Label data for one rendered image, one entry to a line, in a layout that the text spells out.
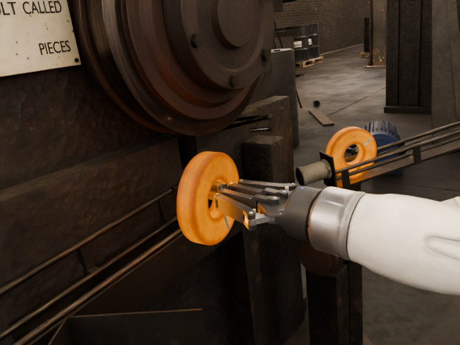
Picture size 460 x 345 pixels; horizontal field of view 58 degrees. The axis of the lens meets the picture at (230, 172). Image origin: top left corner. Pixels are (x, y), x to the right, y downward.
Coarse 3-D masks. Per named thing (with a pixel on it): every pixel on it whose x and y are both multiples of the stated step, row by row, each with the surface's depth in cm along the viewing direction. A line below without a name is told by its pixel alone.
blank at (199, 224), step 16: (192, 160) 65; (208, 160) 65; (224, 160) 69; (192, 176) 63; (208, 176) 65; (224, 176) 69; (192, 192) 62; (208, 192) 65; (192, 208) 62; (208, 208) 66; (192, 224) 63; (208, 224) 66; (224, 224) 71; (192, 240) 67; (208, 240) 67
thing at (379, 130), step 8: (376, 120) 304; (368, 128) 293; (376, 128) 284; (384, 128) 291; (392, 128) 294; (376, 136) 275; (384, 136) 274; (392, 136) 274; (400, 136) 296; (376, 144) 275; (384, 144) 274; (384, 160) 277
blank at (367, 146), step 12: (348, 132) 118; (360, 132) 119; (336, 144) 118; (348, 144) 119; (360, 144) 121; (372, 144) 122; (336, 156) 119; (360, 156) 123; (372, 156) 123; (336, 168) 121
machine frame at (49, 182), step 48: (0, 96) 70; (48, 96) 76; (96, 96) 84; (0, 144) 71; (48, 144) 78; (96, 144) 85; (144, 144) 92; (192, 144) 102; (240, 144) 115; (288, 144) 135; (0, 192) 71; (48, 192) 73; (96, 192) 80; (144, 192) 90; (0, 240) 67; (48, 240) 74; (96, 240) 82; (288, 240) 142; (48, 288) 75; (192, 288) 106; (288, 288) 146; (288, 336) 151
